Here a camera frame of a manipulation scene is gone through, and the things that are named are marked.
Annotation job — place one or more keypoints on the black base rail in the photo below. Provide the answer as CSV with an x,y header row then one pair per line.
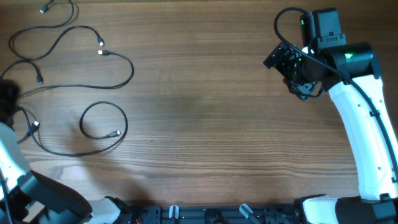
x,y
271,213

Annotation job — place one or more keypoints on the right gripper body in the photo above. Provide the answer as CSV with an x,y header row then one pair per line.
x,y
295,71

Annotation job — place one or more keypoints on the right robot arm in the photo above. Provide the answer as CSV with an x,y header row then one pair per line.
x,y
351,75

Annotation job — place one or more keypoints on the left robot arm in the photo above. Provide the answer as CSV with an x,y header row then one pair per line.
x,y
21,186

